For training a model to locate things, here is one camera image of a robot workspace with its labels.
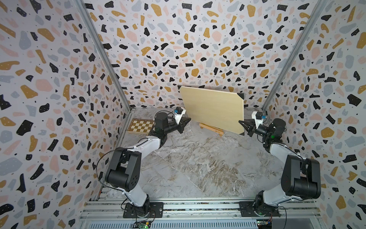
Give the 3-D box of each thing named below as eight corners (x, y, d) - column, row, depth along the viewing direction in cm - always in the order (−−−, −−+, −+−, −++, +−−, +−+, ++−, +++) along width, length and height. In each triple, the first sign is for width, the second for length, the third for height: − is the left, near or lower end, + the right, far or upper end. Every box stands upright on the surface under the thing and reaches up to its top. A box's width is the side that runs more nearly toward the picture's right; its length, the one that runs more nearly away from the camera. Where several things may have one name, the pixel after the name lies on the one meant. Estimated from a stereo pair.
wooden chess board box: (128, 134, 107) (126, 131, 105) (132, 121, 115) (131, 118, 113) (151, 134, 107) (150, 131, 105) (154, 121, 116) (153, 118, 113)
